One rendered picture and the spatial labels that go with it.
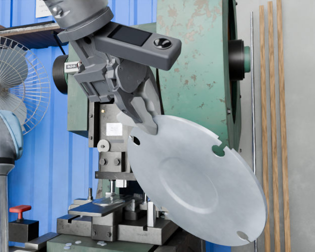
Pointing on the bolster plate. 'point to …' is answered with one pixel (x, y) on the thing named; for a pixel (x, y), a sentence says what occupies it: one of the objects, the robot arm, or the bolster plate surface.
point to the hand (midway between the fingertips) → (157, 126)
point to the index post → (151, 214)
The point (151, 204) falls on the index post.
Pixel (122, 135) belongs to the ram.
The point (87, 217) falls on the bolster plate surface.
